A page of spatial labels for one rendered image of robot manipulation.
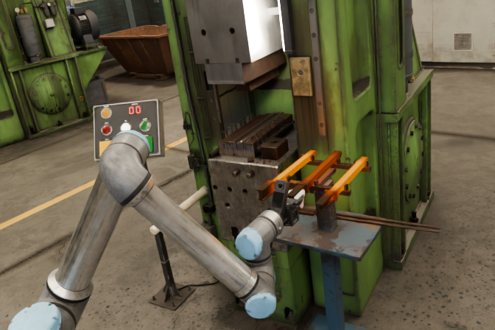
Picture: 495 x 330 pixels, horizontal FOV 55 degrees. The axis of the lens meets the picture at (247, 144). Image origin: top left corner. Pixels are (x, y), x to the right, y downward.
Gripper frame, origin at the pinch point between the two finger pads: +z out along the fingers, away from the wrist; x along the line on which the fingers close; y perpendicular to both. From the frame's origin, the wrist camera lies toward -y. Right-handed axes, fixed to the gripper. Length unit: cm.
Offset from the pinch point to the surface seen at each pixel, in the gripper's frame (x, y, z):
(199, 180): -88, 29, 42
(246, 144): -44, -2, 31
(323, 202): 12.6, -0.5, -7.0
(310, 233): -4.6, 27.1, 12.5
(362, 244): 17.5, 27.1, 12.5
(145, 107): -95, -20, 21
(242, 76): -40, -34, 31
